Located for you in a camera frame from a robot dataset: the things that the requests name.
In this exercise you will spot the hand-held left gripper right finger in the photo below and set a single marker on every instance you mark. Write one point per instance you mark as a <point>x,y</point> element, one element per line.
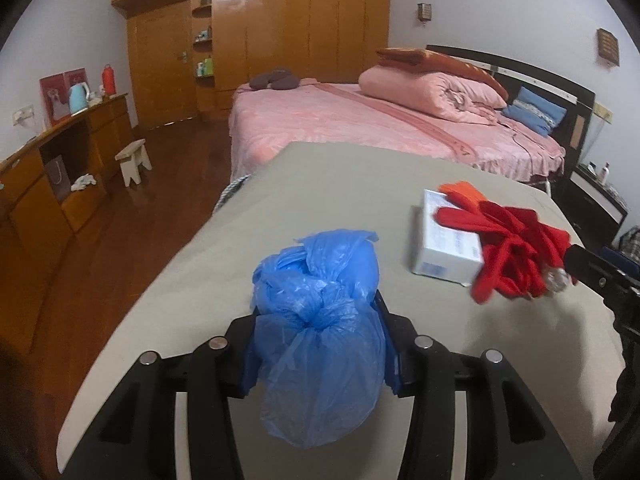
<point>406,355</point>

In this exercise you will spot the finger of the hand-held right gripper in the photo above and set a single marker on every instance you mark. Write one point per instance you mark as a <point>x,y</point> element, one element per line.
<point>595,272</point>
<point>625,257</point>

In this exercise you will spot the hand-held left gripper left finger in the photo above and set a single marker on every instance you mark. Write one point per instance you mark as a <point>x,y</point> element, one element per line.
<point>235,360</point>

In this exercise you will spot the clear plastic wrapper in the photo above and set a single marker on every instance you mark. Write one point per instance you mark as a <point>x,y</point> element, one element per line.
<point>556,280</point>

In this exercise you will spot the blue plastic bag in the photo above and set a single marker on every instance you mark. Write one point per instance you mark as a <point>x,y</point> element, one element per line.
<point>320,360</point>

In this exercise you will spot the red knit gloves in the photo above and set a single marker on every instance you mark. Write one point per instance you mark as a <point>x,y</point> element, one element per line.
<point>510,250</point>

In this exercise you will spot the white cardboard box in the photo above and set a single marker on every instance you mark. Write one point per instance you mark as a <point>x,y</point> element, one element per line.
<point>445,255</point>

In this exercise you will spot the small orange mesh mat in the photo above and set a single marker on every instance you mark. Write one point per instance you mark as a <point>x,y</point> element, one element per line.
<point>460,192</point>

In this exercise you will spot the plaid cloth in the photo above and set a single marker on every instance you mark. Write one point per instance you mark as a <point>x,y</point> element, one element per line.
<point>631,242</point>

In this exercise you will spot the black white nightstand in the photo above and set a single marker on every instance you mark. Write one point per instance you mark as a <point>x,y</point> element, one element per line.
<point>595,205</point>

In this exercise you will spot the white bottle dark cap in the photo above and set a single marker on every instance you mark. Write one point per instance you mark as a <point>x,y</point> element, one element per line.
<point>605,174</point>

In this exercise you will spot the blue white striped cloth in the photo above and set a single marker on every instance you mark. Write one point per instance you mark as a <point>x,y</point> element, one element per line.
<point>232,192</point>

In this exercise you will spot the large blue pillow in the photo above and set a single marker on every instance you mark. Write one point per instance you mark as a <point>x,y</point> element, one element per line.
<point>535,110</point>

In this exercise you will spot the small white wooden stool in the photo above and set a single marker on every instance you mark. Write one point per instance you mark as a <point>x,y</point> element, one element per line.
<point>132,157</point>

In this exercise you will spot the white crumpled cloth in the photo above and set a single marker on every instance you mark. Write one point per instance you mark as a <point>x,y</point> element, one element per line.
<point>84,182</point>

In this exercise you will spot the bed with pink sheets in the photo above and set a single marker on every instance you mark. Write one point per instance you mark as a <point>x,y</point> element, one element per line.
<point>325,120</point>

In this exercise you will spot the folded pink quilt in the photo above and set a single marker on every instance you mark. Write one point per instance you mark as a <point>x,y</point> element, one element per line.
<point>425,90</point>

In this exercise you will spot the wooden sideboard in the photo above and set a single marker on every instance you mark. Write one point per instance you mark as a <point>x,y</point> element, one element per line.
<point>30,210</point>

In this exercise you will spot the grey paper bag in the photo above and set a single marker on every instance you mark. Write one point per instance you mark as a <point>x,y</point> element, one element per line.
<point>56,179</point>

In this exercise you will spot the folded brown patterned blanket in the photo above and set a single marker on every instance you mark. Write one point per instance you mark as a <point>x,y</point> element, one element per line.
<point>430,59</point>

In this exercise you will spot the light blue kettle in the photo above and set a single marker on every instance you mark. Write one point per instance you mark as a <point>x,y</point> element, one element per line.
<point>78,99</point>

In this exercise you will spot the red thermos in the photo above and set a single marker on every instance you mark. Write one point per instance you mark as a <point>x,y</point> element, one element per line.
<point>108,82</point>

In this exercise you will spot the wooden wardrobe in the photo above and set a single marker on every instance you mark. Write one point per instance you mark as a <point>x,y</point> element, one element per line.
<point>300,35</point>

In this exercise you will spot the white wall socket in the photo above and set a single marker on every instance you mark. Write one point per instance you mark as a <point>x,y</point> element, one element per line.
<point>22,115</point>
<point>602,111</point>

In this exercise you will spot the brown lattice wall lamp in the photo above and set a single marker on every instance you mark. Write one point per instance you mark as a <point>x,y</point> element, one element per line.
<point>607,45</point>
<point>425,11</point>

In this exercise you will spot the large red photo frame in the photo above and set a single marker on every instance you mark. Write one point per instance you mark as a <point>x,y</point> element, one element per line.
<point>54,100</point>

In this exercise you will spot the small red photo frame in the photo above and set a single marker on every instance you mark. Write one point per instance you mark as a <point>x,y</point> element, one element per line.
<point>75,77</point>

